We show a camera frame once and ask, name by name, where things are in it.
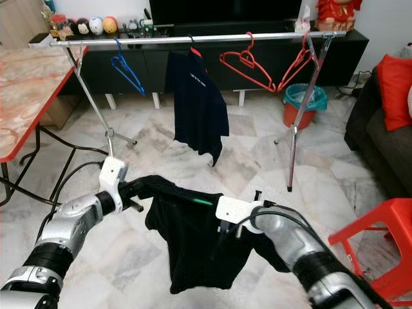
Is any orange bin teal bag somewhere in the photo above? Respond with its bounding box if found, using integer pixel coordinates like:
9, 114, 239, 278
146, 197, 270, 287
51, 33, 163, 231
282, 83, 328, 129

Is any red plastic stool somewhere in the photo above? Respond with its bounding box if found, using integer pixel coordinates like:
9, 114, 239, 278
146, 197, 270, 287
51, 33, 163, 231
327, 198, 412, 306

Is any orange marble folding table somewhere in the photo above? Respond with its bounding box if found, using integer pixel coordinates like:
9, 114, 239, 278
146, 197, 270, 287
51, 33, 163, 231
0, 46, 110, 207

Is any red cushion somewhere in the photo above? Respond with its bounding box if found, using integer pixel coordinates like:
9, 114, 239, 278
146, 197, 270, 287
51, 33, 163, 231
375, 54, 412, 133

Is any black knit garment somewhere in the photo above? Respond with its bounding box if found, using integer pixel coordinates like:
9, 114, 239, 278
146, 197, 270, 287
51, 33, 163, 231
127, 175, 294, 295

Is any yellow round plush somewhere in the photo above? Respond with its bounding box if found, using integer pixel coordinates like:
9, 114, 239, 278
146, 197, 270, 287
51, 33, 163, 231
103, 17, 119, 35

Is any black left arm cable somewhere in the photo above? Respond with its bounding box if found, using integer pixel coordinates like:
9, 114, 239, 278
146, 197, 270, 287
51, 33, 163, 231
48, 161, 104, 226

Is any dark brown sofa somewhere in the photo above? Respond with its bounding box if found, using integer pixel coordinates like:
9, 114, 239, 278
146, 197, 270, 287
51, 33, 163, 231
344, 68, 412, 197

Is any black flat television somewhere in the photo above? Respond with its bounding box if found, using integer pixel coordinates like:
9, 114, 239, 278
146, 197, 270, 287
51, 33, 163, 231
149, 0, 303, 26

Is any white round plush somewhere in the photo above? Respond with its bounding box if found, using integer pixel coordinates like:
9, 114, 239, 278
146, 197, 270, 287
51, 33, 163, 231
89, 18, 104, 36

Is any red plastic hanger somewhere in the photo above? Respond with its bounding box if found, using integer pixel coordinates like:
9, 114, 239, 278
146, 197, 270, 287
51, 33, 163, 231
219, 32, 277, 93
278, 31, 315, 92

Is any white tissue box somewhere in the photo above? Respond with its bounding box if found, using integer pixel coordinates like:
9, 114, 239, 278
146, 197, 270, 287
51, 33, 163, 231
295, 5, 312, 33

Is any black TV console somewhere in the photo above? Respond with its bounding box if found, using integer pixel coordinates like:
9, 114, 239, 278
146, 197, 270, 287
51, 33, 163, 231
80, 27, 370, 107

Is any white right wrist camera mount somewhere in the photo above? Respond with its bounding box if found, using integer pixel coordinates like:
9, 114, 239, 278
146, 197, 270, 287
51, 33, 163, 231
216, 195, 261, 226

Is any navy shirt orange collar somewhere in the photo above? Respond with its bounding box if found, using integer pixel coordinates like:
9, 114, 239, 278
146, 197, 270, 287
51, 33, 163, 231
164, 48, 231, 167

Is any light wooden cabinet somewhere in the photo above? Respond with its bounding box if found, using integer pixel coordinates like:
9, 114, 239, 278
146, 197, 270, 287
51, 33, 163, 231
0, 0, 47, 49

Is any red figurine statue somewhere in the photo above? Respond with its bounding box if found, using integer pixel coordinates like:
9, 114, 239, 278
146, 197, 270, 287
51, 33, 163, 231
315, 0, 363, 32

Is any silver metal clothes rack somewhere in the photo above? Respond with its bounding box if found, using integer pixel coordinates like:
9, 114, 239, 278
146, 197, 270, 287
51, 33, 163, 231
49, 30, 348, 192

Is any black plush white face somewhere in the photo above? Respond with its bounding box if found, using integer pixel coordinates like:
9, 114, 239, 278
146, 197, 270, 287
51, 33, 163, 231
76, 19, 91, 37

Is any blue plastic hanger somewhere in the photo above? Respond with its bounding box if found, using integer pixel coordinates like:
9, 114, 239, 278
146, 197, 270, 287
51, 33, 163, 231
111, 39, 147, 96

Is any red lid jar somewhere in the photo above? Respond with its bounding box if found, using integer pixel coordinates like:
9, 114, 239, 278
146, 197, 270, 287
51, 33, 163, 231
51, 15, 68, 41

